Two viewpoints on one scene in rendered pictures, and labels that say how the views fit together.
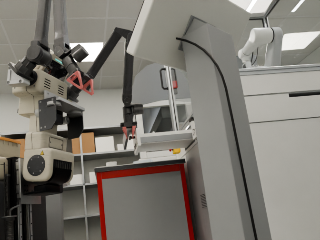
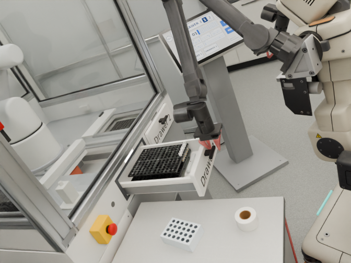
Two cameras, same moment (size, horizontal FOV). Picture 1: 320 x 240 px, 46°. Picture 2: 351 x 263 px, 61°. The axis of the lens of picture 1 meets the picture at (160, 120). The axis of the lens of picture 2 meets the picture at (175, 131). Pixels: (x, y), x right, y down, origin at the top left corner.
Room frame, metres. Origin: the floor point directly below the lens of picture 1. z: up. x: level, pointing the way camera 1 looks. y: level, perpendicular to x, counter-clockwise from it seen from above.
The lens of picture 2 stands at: (3.02, 0.71, 1.55)
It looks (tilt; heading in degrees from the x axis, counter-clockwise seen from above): 28 degrees down; 219
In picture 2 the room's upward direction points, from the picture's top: 24 degrees counter-clockwise
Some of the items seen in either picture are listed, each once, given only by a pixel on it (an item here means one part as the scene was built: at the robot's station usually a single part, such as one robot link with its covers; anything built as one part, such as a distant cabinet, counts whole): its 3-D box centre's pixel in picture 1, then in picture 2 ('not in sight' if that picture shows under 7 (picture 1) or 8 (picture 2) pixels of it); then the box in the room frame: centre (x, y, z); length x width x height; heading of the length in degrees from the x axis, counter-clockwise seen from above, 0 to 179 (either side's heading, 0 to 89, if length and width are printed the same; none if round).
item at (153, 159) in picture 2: not in sight; (161, 165); (2.28, -0.04, 0.87); 0.22 x 0.18 x 0.06; 100
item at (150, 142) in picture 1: (170, 140); (159, 166); (2.28, -0.05, 0.86); 0.40 x 0.26 x 0.06; 100
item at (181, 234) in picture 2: (143, 164); (182, 234); (2.53, 0.15, 0.78); 0.12 x 0.08 x 0.04; 84
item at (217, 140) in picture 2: (128, 131); (212, 140); (2.21, 0.20, 0.94); 0.07 x 0.07 x 0.09; 10
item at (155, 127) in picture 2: (198, 124); (160, 126); (1.99, -0.21, 0.87); 0.29 x 0.02 x 0.11; 10
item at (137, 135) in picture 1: (136, 142); (205, 159); (2.25, 0.16, 0.87); 0.29 x 0.02 x 0.11; 10
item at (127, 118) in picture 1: (128, 120); (206, 125); (2.21, 0.19, 1.01); 0.10 x 0.07 x 0.07; 100
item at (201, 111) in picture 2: (128, 111); (199, 111); (2.21, 0.19, 1.07); 0.07 x 0.06 x 0.07; 99
